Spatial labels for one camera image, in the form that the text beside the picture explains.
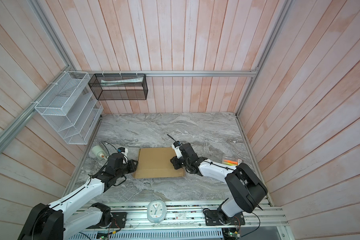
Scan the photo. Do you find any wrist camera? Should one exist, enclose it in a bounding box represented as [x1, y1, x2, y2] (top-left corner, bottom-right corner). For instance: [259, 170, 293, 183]
[172, 141, 183, 159]
[117, 147, 128, 156]

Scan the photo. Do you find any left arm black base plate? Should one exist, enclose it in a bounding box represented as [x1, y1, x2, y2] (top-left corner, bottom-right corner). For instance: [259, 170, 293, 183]
[88, 212, 127, 229]

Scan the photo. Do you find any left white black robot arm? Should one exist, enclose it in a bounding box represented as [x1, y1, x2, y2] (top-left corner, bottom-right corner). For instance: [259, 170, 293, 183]
[19, 152, 138, 240]

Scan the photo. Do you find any white wire mesh shelf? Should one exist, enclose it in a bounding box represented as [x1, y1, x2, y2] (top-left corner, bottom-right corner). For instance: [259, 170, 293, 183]
[35, 71, 103, 145]

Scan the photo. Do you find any pale blue alarm clock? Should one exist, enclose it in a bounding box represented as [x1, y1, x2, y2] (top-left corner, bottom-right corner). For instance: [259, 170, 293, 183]
[147, 200, 167, 223]

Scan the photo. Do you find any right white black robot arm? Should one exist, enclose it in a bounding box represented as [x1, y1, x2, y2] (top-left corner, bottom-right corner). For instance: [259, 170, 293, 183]
[170, 141, 268, 226]

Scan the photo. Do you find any aluminium front rail frame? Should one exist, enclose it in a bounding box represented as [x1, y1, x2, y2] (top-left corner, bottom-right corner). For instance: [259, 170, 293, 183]
[67, 200, 295, 240]

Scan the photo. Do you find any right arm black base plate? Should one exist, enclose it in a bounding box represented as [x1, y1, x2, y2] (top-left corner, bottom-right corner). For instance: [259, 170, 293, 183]
[202, 209, 245, 227]

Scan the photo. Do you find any black mesh wall basket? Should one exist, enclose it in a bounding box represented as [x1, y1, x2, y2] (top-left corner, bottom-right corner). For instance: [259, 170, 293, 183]
[89, 73, 149, 101]

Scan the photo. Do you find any pack of coloured markers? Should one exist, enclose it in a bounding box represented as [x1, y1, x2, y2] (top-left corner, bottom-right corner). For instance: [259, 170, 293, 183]
[222, 156, 243, 166]

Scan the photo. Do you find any brown cardboard box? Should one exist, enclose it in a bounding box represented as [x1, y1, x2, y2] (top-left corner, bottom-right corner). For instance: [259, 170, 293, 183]
[133, 147, 186, 179]

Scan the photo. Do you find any white paper in basket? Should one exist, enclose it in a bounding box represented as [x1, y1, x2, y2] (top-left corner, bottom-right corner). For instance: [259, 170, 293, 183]
[100, 77, 144, 87]

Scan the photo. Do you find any small white label card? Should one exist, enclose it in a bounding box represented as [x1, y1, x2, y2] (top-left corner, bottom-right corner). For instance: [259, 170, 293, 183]
[175, 213, 187, 220]

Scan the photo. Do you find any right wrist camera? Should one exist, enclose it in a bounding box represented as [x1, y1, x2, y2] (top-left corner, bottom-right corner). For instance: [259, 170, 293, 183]
[172, 141, 183, 159]

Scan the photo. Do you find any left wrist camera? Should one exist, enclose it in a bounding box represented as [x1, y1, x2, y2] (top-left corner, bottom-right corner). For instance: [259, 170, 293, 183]
[117, 147, 128, 156]

